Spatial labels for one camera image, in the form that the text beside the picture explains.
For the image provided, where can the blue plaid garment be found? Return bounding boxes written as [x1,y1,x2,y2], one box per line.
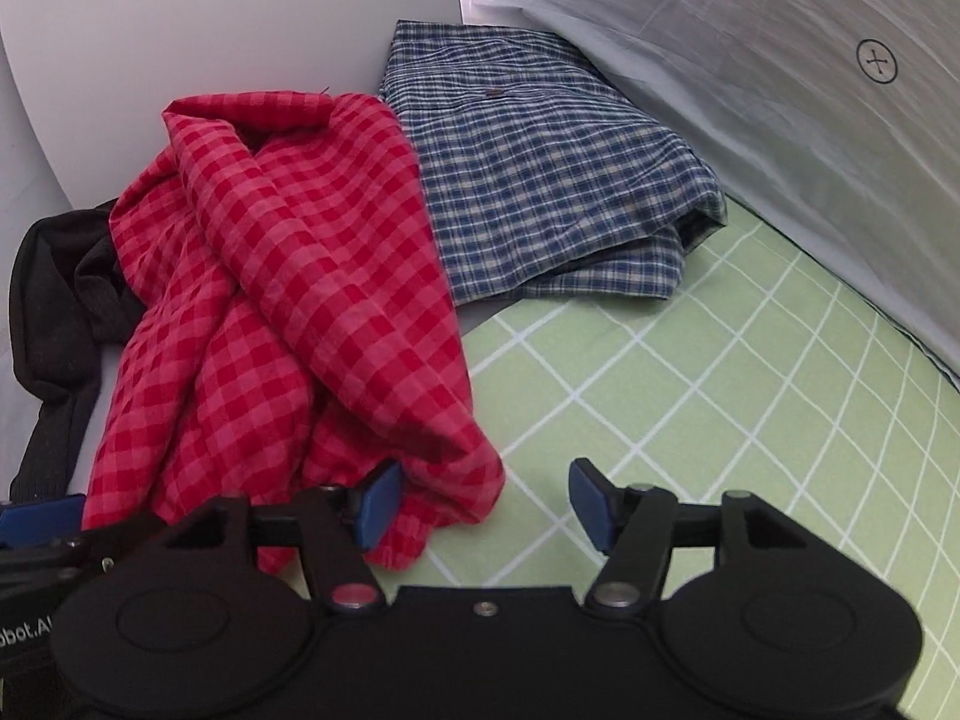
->
[381,21,727,305]

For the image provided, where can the red checked shorts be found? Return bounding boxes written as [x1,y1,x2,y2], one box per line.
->
[83,91,505,571]

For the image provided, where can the green grid mat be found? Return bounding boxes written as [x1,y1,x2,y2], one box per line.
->
[381,206,958,718]

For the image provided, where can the white rounded board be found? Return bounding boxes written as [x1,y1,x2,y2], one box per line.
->
[2,0,460,206]

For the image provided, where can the grey carrot print sheet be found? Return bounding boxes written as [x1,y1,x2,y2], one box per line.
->
[460,0,958,369]

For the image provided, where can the black garment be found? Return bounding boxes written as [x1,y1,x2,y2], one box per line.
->
[8,202,145,504]

